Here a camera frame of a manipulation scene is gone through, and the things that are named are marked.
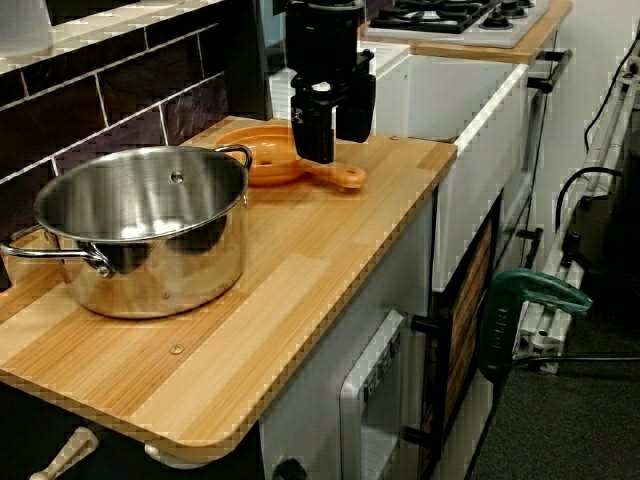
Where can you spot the aluminium frame rail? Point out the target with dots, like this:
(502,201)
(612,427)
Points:
(542,340)

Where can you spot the green clamp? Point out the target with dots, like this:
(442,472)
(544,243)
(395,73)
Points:
(500,325)

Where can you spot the stainless steel pot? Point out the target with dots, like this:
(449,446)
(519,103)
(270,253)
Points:
(150,280)

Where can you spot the black framed cabinet door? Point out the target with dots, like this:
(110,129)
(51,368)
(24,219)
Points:
(470,310)

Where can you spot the black camera stand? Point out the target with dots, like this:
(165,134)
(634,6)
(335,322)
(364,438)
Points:
(610,240)

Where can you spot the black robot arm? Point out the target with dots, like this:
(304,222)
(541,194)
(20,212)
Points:
(325,15)

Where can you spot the orange plastic toy pan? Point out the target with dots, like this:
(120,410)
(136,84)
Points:
(270,150)

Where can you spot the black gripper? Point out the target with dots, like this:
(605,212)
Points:
(325,55)

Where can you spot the dark grey upright panel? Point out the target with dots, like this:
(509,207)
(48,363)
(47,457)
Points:
(247,60)

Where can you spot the white plain container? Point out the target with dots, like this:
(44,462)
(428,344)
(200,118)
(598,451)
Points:
(25,30)

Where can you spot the grey dispenser panel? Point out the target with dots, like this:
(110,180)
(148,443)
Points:
(370,390)

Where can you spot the dark tiled backsplash shelf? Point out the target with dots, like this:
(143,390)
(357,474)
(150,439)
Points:
(125,90)

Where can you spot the toy gas stove top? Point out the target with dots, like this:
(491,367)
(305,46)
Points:
(450,22)

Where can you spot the teal plastic bin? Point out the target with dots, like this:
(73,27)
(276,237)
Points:
(272,25)

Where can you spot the black round knob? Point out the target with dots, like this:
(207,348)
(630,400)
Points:
(290,471)

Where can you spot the cream wooden knob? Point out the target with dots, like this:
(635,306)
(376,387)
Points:
(165,456)
(70,450)

